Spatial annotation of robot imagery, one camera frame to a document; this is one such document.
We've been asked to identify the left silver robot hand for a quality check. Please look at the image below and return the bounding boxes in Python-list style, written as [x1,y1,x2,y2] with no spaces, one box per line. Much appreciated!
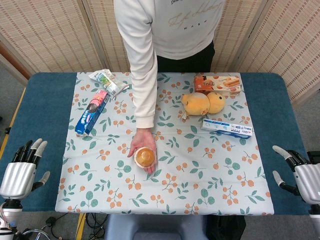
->
[0,138,51,200]

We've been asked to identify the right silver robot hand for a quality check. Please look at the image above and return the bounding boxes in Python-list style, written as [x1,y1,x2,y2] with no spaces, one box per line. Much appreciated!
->
[272,145,320,204]

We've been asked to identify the person's bare hand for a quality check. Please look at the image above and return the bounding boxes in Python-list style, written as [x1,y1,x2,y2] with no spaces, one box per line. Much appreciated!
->
[127,127,159,175]

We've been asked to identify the orange jelly cup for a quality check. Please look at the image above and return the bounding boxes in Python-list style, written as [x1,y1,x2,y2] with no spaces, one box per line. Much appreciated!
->
[134,147,155,168]

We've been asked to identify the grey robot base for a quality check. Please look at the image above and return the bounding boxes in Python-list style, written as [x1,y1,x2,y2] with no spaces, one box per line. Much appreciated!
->
[104,214,209,240]

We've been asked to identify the person's white sleeved forearm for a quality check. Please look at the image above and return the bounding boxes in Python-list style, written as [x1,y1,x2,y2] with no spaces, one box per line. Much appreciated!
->
[115,0,158,130]

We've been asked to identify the floral patterned tablecloth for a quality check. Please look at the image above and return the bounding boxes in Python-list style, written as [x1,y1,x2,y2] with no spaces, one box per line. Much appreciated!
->
[54,71,276,216]

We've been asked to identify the blue table cover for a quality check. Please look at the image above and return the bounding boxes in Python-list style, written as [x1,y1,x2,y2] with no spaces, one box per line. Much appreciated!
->
[0,72,315,216]

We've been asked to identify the blue Oreo cookie pack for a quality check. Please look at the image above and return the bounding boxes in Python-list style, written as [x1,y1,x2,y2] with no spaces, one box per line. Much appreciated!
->
[75,89,111,137]

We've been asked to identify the crumpled silver snack bag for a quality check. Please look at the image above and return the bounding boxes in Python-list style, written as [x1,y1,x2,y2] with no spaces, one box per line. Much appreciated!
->
[89,68,130,101]

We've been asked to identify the yellow plush toy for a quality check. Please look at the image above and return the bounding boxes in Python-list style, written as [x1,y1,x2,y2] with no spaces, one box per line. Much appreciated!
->
[181,91,227,117]

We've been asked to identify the white and blue toothpaste box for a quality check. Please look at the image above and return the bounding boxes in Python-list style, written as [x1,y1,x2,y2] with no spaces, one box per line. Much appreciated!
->
[200,118,254,139]

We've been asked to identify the orange biscuit box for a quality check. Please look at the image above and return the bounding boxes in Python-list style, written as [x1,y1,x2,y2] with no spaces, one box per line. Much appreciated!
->
[193,75,242,96]

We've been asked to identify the person's torso in white sweater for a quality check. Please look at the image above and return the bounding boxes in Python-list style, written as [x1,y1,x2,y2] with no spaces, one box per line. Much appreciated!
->
[113,0,226,73]

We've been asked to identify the woven folding screen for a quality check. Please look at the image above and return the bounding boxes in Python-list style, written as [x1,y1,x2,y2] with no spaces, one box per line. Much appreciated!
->
[0,0,320,106]

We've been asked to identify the black cables on floor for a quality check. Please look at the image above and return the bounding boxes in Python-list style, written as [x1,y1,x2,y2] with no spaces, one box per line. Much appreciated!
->
[14,212,111,240]

